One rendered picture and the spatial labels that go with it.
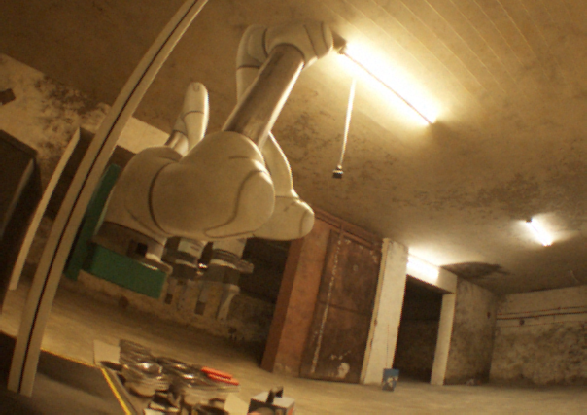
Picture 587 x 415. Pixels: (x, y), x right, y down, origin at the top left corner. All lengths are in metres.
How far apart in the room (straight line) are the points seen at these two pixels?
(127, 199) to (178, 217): 0.15
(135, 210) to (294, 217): 0.40
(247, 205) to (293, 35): 0.57
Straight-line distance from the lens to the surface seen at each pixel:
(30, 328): 0.83
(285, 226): 0.86
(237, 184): 0.55
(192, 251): 1.19
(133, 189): 0.70
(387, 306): 6.66
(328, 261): 5.81
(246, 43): 1.11
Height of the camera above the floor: 0.66
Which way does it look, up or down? 24 degrees up
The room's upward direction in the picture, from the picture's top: 14 degrees clockwise
